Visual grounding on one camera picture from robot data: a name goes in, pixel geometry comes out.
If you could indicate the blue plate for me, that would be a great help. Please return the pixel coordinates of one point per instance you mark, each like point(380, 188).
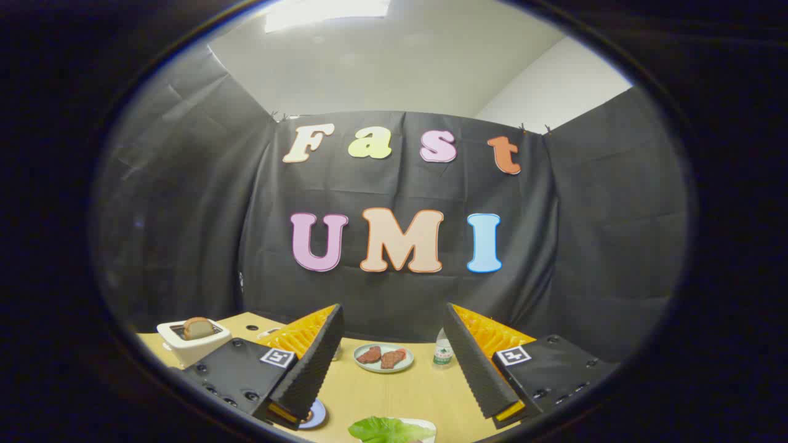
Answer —
point(317, 415)

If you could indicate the pale green plate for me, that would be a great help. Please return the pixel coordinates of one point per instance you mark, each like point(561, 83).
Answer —
point(383, 369)

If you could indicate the green lettuce leaf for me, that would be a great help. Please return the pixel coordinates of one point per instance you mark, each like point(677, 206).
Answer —
point(381, 429)

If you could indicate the brown fried meat piece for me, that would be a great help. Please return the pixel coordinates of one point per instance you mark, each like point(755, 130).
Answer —
point(369, 355)
point(393, 359)

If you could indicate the white plate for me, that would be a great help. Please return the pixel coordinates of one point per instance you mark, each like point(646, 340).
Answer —
point(426, 425)

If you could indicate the ceiling light panel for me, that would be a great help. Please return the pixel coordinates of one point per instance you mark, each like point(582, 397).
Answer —
point(326, 12)

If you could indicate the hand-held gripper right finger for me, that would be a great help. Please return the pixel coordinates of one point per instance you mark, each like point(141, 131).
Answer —
point(477, 369)

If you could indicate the black backdrop cloth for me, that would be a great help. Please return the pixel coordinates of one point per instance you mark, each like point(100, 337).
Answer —
point(246, 215)

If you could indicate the plain toast bread slice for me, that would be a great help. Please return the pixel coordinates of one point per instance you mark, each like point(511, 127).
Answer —
point(198, 328)

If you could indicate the clear water bottle green label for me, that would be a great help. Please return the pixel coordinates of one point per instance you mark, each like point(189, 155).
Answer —
point(442, 351)

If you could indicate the white toaster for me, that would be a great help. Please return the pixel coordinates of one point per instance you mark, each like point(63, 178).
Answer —
point(194, 351)

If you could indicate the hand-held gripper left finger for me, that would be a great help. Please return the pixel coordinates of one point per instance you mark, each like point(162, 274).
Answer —
point(308, 369)

